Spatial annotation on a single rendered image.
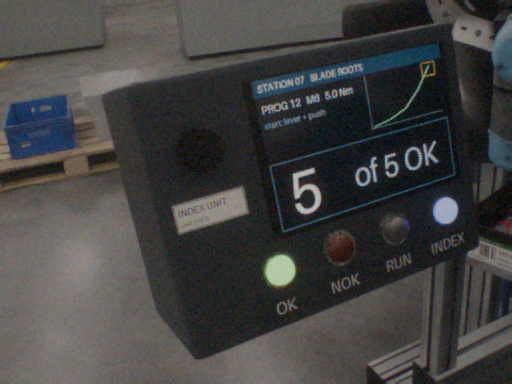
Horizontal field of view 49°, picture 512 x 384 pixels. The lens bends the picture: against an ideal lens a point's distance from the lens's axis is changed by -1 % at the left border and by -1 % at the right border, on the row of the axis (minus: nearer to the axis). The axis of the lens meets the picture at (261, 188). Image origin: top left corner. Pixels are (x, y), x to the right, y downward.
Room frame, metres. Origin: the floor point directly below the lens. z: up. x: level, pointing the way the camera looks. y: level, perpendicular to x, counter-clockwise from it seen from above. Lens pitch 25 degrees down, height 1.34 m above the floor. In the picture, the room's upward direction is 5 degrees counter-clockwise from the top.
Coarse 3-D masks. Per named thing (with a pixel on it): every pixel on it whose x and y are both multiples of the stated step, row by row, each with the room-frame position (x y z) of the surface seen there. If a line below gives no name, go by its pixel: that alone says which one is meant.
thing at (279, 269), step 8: (272, 256) 0.33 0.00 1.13; (280, 256) 0.33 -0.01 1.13; (288, 256) 0.33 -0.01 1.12; (264, 264) 0.33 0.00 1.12; (272, 264) 0.32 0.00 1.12; (280, 264) 0.32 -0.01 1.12; (288, 264) 0.33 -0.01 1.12; (296, 264) 0.33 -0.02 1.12; (264, 272) 0.32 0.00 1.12; (272, 272) 0.32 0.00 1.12; (280, 272) 0.32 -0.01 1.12; (288, 272) 0.32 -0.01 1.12; (296, 272) 0.33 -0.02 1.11; (264, 280) 0.32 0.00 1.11; (272, 280) 0.32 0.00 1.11; (280, 280) 0.32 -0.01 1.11; (288, 280) 0.32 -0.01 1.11
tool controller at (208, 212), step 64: (256, 64) 0.37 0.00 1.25; (320, 64) 0.39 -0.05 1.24; (384, 64) 0.40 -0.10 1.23; (448, 64) 0.43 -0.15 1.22; (128, 128) 0.35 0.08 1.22; (192, 128) 0.34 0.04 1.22; (256, 128) 0.35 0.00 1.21; (320, 128) 0.37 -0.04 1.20; (384, 128) 0.39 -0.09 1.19; (448, 128) 0.41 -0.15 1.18; (128, 192) 0.39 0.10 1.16; (192, 192) 0.33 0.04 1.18; (256, 192) 0.34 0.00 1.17; (384, 192) 0.37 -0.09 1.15; (448, 192) 0.40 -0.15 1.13; (192, 256) 0.31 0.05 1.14; (256, 256) 0.33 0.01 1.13; (320, 256) 0.34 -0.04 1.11; (384, 256) 0.36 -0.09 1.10; (448, 256) 0.38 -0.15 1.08; (192, 320) 0.30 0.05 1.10; (256, 320) 0.31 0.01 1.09
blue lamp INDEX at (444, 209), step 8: (440, 200) 0.39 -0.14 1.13; (448, 200) 0.39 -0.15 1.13; (432, 208) 0.39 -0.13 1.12; (440, 208) 0.38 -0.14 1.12; (448, 208) 0.38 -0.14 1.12; (456, 208) 0.39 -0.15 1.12; (432, 216) 0.38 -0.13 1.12; (440, 216) 0.38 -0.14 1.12; (448, 216) 0.38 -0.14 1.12; (456, 216) 0.39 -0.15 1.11; (440, 224) 0.38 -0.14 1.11; (448, 224) 0.39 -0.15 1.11
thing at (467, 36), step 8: (464, 16) 1.09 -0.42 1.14; (472, 16) 1.09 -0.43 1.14; (456, 24) 1.08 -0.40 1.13; (464, 24) 1.08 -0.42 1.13; (472, 24) 1.08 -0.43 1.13; (480, 24) 1.08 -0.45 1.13; (488, 24) 1.08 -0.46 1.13; (456, 32) 1.07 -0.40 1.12; (464, 32) 1.07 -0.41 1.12; (472, 32) 1.07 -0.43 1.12; (488, 32) 1.07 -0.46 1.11; (456, 40) 1.06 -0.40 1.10; (464, 40) 1.06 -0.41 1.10; (472, 40) 1.06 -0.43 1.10; (480, 40) 1.06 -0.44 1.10; (488, 40) 1.06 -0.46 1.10; (488, 48) 1.05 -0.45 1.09
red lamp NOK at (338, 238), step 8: (336, 232) 0.35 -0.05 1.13; (344, 232) 0.35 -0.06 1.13; (328, 240) 0.35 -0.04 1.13; (336, 240) 0.35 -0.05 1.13; (344, 240) 0.35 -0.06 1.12; (352, 240) 0.35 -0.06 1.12; (328, 248) 0.34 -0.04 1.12; (336, 248) 0.34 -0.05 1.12; (344, 248) 0.34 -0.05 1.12; (352, 248) 0.35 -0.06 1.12; (328, 256) 0.34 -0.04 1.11; (336, 256) 0.34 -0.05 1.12; (344, 256) 0.34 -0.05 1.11; (352, 256) 0.35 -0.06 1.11; (336, 264) 0.34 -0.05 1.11; (344, 264) 0.34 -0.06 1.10
